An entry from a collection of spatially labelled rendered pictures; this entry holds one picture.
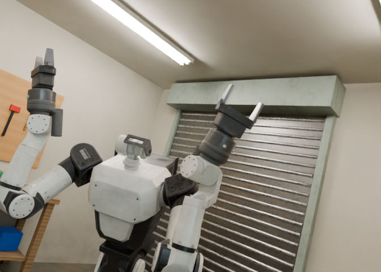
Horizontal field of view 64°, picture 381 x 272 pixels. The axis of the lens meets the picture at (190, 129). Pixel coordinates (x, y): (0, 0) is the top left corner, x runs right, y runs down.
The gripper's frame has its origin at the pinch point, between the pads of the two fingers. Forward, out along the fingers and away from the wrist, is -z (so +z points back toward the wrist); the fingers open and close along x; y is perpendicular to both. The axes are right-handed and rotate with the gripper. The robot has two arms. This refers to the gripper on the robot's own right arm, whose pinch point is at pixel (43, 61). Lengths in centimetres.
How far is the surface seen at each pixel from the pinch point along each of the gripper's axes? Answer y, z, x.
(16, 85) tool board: -50, -53, -252
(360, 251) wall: -233, 103, 21
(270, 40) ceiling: -184, -69, -20
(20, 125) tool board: -59, -10, -260
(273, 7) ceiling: -148, -75, 4
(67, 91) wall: -106, -56, -256
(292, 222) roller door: -228, 87, -32
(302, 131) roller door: -251, 2, -30
